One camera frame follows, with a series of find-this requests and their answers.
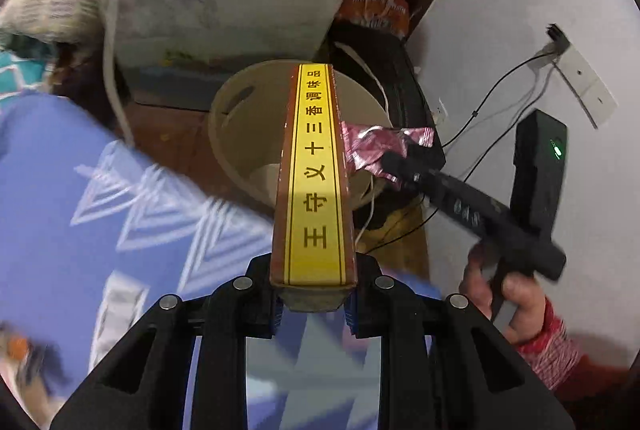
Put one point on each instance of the yellow brown seasoning box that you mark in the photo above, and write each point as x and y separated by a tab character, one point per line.
313	257

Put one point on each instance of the pink foil wrapper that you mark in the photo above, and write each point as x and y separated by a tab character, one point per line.
365	146

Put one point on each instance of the beige round trash bin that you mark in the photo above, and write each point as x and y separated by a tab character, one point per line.
246	122

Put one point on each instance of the blue patterned bed sheet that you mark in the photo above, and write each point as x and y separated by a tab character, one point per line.
93	233

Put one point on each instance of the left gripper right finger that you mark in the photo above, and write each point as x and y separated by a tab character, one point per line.
443	364

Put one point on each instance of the white wall power strip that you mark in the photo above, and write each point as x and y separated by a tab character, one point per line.
593	95

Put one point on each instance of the teal patterned quilt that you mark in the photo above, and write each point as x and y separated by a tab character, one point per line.
18	74

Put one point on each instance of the right hand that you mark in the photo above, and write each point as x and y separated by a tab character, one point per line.
519	290

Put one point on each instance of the orange shopping bag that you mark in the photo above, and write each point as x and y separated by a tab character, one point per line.
388	16

